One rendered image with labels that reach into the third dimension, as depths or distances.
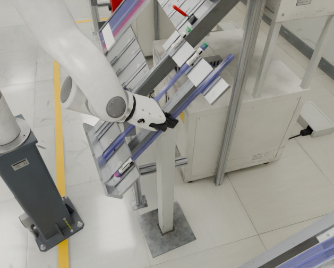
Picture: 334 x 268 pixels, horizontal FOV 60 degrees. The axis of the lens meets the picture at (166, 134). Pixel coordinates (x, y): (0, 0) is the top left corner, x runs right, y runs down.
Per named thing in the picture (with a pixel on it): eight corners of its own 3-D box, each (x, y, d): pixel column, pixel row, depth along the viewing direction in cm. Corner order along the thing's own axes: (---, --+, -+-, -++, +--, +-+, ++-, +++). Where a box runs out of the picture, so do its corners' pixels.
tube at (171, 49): (189, 28, 93) (188, 26, 92) (191, 30, 92) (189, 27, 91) (96, 135, 108) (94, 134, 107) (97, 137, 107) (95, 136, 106)
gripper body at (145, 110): (136, 107, 69) (170, 117, 76) (123, 83, 76) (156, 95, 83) (121, 130, 72) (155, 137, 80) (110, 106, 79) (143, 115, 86)
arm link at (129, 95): (129, 102, 68) (139, 105, 70) (119, 82, 74) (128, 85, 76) (113, 128, 71) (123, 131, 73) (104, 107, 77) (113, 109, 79)
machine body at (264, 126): (182, 188, 176) (188, 112, 132) (154, 115, 223) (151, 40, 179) (276, 165, 189) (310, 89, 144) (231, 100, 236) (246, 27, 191)
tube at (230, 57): (118, 177, 92) (116, 177, 91) (117, 174, 93) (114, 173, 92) (234, 57, 77) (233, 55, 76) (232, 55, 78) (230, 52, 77)
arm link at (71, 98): (130, 91, 68) (113, 85, 75) (79, 73, 60) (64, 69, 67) (120, 125, 69) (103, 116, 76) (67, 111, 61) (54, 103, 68)
